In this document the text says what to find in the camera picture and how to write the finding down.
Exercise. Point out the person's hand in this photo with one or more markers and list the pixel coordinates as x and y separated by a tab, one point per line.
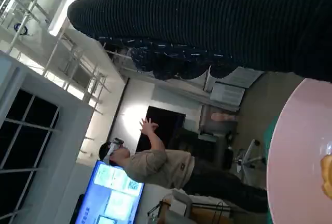
148	127

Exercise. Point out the right robot hand black glove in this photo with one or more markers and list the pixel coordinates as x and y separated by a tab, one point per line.
207	19

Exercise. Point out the pink bowl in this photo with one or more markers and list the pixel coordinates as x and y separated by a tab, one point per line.
298	143

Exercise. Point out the long braided bread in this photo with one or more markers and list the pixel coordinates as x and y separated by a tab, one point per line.
327	174

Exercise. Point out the black panel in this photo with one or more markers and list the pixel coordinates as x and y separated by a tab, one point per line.
166	120

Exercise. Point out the white headset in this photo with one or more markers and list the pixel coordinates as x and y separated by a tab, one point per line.
114	147

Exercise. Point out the person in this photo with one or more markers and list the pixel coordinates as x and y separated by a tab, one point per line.
160	167

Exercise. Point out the pale pink object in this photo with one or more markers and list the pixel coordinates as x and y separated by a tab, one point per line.
222	117

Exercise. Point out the blue monitor white panels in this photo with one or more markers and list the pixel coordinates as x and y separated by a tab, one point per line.
116	195

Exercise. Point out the white mesh cabinet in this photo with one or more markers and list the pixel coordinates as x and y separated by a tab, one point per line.
228	94

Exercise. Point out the white office chair base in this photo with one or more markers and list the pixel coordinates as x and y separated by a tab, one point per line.
250	159

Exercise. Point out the dark window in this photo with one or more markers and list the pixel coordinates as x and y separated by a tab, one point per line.
28	151

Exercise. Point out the round ceiling device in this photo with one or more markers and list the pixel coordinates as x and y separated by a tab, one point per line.
21	29

